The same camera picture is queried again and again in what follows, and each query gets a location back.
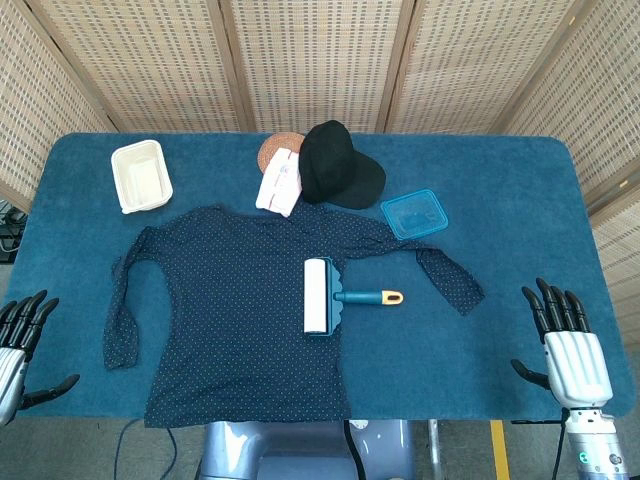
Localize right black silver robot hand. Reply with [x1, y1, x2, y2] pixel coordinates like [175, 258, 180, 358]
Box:
[510, 277, 614, 410]

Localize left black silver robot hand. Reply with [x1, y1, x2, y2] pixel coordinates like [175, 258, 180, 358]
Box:
[0, 289, 81, 426]

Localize teal white lint roller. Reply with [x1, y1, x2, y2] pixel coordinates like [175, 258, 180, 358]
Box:
[303, 257, 405, 337]

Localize metal table leg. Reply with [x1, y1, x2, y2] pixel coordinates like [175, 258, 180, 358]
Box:
[427, 419, 442, 480]

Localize blue carpet table cover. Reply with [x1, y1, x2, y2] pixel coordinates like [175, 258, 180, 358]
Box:
[8, 131, 637, 421]

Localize cream plastic food container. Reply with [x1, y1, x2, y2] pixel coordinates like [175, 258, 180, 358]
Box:
[110, 139, 174, 215]

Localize navy polka dot shirt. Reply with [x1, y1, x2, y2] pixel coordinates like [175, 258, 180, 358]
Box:
[102, 202, 486, 429]

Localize blue translucent container lid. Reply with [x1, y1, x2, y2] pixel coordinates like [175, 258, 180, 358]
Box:
[379, 188, 449, 241]

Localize blue-grey robot torso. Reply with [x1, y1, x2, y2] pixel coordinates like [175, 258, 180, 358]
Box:
[194, 418, 417, 480]

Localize white pink tissue pack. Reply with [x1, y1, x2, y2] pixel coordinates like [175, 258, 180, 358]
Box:
[255, 147, 304, 218]

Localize black baseball cap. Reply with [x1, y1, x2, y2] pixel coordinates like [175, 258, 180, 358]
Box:
[298, 119, 387, 211]

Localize round woven brown coaster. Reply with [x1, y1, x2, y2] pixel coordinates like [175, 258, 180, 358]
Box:
[257, 132, 306, 175]

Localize bamboo folding screen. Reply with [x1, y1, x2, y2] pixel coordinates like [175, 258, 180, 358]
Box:
[0, 0, 640, 351]

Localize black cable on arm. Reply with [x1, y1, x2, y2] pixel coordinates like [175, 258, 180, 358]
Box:
[551, 408, 572, 480]

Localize dark floor cable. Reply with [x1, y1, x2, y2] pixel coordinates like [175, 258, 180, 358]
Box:
[114, 418, 177, 480]

